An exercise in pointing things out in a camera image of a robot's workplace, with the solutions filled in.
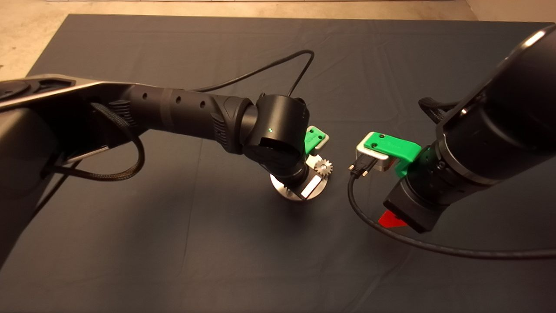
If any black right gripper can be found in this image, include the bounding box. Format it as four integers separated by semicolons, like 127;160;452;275
377;179;446;234

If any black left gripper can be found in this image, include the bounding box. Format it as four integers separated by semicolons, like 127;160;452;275
285;167;324;201

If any small steel planetary gear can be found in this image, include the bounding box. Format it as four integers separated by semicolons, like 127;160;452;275
314;159;334;178

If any round metal carrier plate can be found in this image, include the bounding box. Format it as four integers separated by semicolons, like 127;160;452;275
270;154;329;202

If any dark grey table cloth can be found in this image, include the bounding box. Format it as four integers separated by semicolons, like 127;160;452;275
0;13;556;313

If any green left camera mount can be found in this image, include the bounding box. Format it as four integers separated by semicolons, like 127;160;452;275
305;127;326;155

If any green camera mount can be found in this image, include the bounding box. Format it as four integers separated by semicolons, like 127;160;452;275
305;127;326;155
364;132;428;178

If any silver left camera box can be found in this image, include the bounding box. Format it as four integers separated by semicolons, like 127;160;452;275
308;126;330;151

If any silver camera box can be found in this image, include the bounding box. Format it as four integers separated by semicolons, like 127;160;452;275
308;126;330;151
356;137;394;173

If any silver right camera box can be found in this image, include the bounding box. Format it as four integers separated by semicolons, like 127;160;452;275
356;137;394;173

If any green right camera mount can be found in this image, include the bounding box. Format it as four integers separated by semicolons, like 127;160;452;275
364;132;428;178

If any black braided cable sleeve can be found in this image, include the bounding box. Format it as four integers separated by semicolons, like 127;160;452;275
43;102;145;182
418;97;457;124

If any black left camera cable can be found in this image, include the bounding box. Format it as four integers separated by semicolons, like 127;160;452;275
191;50;315;97

